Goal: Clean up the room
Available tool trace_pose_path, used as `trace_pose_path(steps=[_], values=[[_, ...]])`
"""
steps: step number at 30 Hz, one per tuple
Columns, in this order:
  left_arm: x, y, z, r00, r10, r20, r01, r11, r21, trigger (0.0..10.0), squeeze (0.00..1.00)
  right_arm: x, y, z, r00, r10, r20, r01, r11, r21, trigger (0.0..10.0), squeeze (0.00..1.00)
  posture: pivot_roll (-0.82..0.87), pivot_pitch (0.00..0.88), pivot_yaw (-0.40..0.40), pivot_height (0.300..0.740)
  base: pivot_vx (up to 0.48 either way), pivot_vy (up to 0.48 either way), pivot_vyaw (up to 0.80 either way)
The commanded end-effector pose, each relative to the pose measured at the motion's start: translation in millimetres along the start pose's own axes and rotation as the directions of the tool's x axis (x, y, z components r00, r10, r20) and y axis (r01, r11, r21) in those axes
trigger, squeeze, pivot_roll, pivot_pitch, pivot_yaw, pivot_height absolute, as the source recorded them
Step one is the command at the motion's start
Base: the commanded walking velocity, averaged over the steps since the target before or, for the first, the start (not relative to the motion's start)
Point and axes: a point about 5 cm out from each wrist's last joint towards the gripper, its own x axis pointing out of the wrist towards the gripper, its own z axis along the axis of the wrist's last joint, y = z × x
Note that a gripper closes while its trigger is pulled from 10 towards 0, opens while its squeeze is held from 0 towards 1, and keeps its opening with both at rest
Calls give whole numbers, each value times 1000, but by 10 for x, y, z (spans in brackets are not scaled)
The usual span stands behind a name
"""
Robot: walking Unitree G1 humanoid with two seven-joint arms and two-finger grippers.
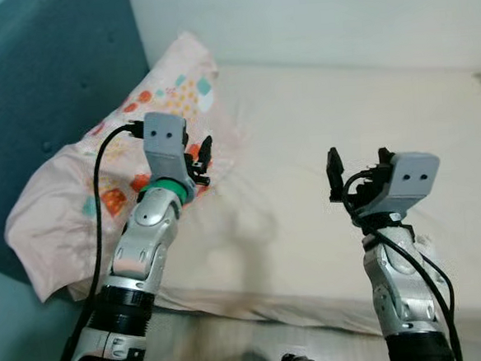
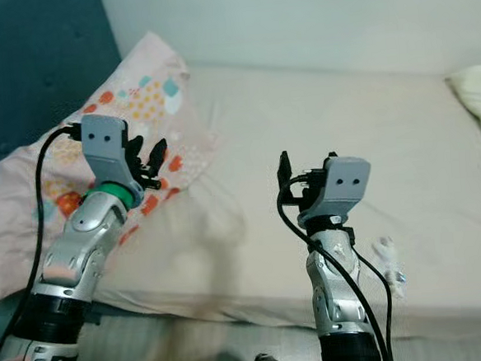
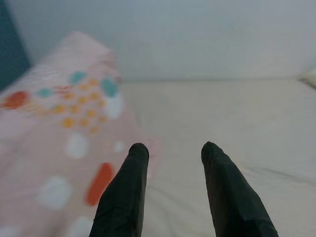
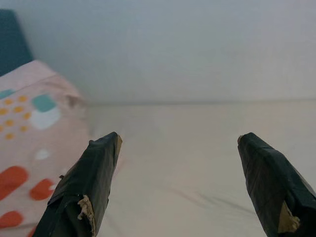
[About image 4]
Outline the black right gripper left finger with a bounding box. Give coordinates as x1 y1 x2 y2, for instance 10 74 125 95
32 131 123 237

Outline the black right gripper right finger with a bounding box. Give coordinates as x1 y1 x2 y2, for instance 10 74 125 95
237 132 316 237

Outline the pink patterned pillow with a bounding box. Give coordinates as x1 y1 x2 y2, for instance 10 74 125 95
0 60 91 237

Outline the mattress with white sheet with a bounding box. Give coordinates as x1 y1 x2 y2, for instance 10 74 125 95
85 100 316 237

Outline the teal fabric headboard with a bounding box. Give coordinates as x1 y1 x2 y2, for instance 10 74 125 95
0 8 34 77

